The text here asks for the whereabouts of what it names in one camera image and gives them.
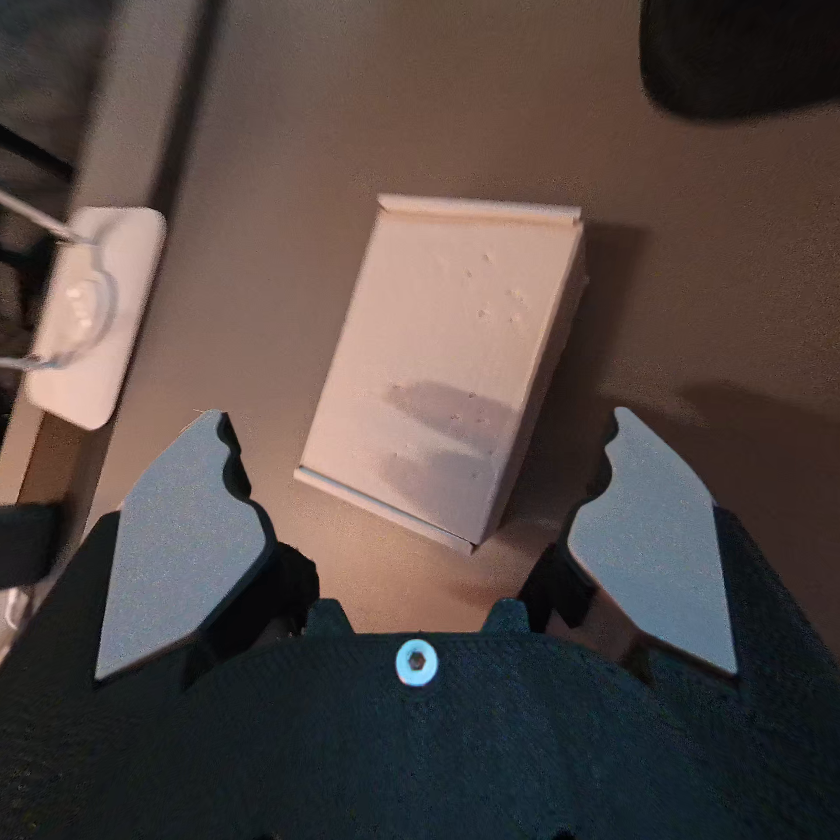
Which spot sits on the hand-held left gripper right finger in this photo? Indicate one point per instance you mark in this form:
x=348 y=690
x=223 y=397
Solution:
x=656 y=558

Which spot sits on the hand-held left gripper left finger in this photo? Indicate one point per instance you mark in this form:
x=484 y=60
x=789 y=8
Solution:
x=184 y=558

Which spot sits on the white cardboard box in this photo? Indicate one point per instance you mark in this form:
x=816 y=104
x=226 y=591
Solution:
x=446 y=341

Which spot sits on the grey desk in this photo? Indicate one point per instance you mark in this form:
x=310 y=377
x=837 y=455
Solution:
x=656 y=295

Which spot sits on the white stand base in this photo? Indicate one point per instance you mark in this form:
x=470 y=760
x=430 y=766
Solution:
x=131 y=262

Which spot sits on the black mesh wrist pad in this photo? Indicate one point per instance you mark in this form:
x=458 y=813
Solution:
x=741 y=52

